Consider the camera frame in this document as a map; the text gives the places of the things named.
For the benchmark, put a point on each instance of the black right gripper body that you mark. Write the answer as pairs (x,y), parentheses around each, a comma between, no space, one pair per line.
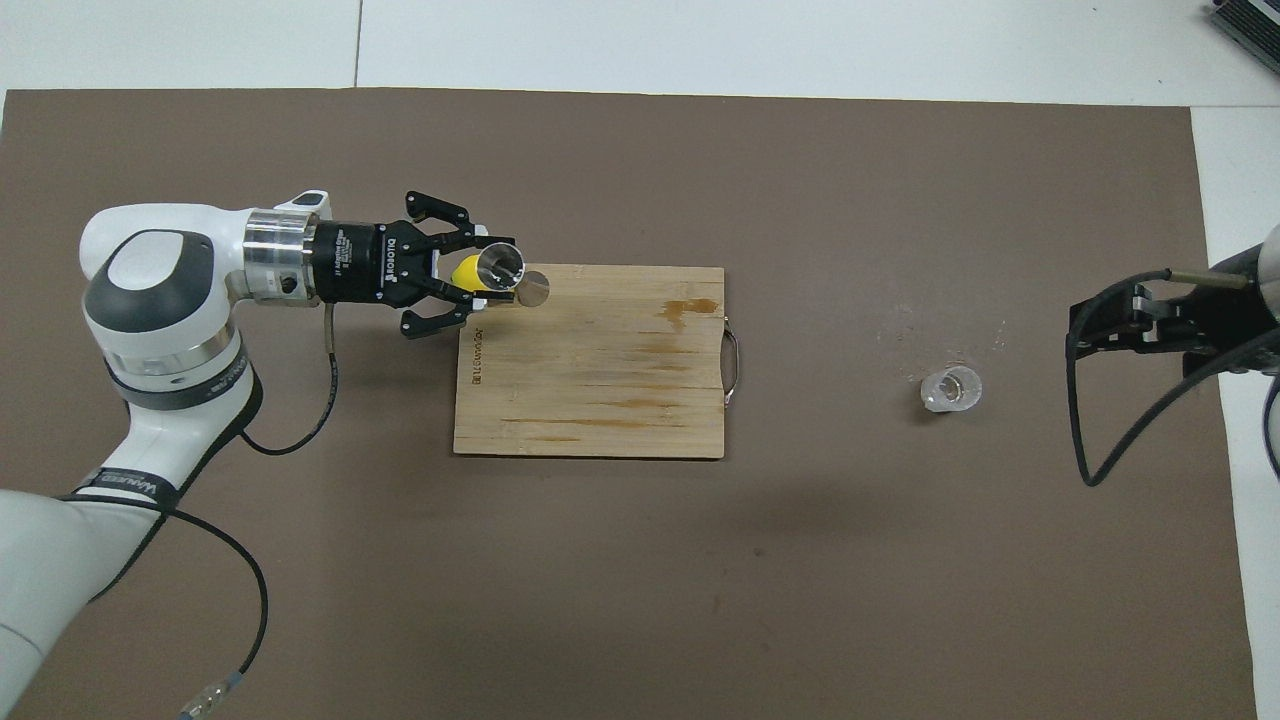
(1225,325)

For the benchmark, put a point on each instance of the brown table mat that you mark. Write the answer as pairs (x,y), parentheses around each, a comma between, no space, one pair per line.
(640,600)

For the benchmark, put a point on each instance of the steel double jigger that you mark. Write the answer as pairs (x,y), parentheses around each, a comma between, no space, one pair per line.
(500,265)

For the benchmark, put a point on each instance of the small clear cup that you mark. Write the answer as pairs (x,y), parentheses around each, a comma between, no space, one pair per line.
(952,390)

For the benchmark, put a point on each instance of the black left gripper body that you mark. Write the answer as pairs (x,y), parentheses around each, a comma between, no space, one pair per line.
(360,262)

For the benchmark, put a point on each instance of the yellow lemon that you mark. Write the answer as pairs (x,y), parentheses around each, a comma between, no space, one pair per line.
(465,272)

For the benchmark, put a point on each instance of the wooden cutting board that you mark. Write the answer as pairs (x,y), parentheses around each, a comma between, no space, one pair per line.
(600,370)

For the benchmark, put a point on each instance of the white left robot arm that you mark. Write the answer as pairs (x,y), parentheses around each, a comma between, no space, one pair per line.
(150,290)

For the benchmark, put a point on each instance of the grey ribbed device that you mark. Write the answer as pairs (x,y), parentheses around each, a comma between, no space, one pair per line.
(1255,25)

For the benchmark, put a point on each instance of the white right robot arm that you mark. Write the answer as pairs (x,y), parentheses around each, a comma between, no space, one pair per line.
(1270,260)

